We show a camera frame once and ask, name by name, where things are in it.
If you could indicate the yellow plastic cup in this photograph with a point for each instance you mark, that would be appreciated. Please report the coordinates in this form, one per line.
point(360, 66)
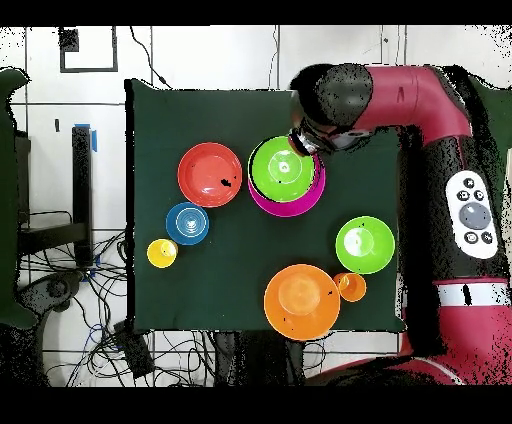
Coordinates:
point(160, 256)

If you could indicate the blue plastic bowl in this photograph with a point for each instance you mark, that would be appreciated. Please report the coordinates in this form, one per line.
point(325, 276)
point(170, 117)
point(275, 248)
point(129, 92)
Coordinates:
point(176, 224)

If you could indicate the orange plastic cup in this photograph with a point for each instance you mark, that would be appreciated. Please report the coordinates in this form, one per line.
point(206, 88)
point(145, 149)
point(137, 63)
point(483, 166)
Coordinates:
point(352, 288)

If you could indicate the red plastic bowl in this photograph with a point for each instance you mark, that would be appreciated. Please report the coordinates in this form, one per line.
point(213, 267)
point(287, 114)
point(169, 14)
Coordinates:
point(204, 168)

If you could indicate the large orange plastic bowl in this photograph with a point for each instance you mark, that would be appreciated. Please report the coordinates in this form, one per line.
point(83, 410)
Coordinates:
point(300, 304)

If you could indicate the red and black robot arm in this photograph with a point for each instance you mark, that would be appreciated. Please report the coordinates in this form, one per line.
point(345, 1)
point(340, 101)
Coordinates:
point(420, 96)

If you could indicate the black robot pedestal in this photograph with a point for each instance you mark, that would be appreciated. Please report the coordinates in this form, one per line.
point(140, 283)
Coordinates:
point(256, 360)

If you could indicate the pink plastic bowl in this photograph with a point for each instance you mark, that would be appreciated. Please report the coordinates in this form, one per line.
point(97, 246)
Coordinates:
point(288, 208)

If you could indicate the large green plastic bowl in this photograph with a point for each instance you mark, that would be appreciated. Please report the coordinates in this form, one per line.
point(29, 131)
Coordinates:
point(366, 256)
point(264, 176)

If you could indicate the green cloth side table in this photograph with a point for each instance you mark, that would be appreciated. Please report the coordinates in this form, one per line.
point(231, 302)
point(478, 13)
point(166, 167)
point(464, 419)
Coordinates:
point(502, 112)
point(8, 200)

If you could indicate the dark green table cloth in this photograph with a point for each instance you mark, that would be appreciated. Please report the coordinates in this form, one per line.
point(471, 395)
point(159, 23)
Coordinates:
point(180, 116)

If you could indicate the black chair base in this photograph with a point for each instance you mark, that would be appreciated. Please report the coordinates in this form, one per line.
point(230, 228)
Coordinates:
point(52, 288)

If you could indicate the black metal stand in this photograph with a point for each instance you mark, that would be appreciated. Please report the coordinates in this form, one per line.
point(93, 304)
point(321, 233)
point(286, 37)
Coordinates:
point(82, 192)

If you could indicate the black square floor frame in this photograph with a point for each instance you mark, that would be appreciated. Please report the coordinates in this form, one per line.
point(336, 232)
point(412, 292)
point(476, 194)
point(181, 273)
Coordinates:
point(68, 40)

